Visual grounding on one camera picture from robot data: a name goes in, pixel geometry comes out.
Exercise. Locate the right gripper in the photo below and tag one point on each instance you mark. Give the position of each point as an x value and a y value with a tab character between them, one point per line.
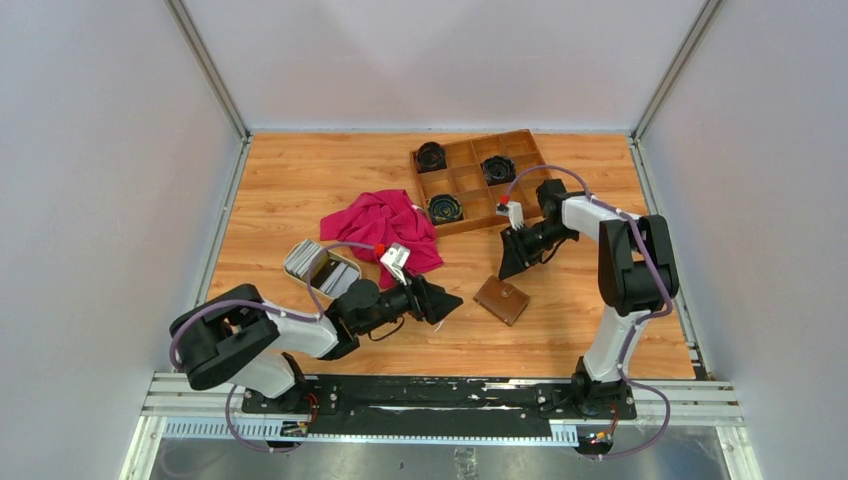
516	256

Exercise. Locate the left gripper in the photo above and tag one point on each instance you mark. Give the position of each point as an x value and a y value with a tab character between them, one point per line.
427	301

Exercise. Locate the brown leather card holder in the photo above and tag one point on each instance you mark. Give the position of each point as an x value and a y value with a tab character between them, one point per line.
502	299

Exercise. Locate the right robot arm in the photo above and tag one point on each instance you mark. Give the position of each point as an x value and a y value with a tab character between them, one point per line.
636	274

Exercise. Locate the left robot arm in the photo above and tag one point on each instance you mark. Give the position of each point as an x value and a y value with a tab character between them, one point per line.
244	340

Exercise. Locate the beige oval card box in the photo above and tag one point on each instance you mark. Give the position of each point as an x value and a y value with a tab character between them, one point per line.
321	268

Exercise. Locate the black coiled belt centre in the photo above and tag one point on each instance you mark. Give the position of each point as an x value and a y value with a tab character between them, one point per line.
498	170

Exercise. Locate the black coiled belt bottom-left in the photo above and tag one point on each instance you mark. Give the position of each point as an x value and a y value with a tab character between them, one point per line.
444	209

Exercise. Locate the wooden compartment tray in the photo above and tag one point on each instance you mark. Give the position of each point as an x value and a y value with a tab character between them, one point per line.
459	183

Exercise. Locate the magenta cloth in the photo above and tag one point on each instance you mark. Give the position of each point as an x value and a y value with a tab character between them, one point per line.
387	217

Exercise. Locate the black coiled belt top-left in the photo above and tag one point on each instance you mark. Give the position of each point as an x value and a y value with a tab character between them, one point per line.
430	157

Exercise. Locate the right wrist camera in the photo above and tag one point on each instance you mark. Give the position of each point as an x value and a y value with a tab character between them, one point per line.
512	210

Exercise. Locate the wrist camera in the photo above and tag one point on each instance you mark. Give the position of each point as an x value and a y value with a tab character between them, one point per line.
512	210
393	258

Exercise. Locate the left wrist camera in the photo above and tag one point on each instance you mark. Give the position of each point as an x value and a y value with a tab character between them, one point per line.
393	258

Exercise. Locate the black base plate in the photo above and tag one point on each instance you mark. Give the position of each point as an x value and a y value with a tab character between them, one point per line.
431	406

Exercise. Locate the aluminium frame rail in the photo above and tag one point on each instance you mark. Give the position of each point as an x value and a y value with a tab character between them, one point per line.
666	409

